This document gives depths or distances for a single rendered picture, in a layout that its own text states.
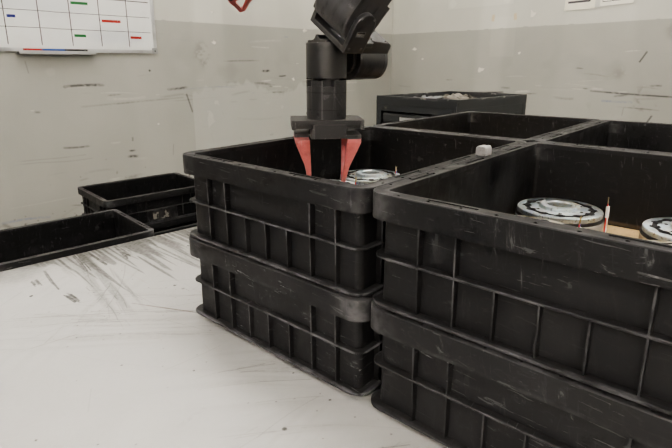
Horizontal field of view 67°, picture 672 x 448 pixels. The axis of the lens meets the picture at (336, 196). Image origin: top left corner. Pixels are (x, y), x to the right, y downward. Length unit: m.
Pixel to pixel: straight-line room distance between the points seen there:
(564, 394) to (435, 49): 4.44
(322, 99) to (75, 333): 0.45
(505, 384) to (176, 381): 0.35
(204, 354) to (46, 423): 0.17
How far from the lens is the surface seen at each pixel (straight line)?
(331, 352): 0.56
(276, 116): 4.15
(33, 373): 0.70
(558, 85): 4.20
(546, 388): 0.43
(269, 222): 0.56
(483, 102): 2.34
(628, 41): 4.05
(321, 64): 0.70
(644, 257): 0.37
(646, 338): 0.40
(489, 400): 0.47
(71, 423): 0.60
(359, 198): 0.46
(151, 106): 3.62
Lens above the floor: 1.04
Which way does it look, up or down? 15 degrees down
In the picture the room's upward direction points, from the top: straight up
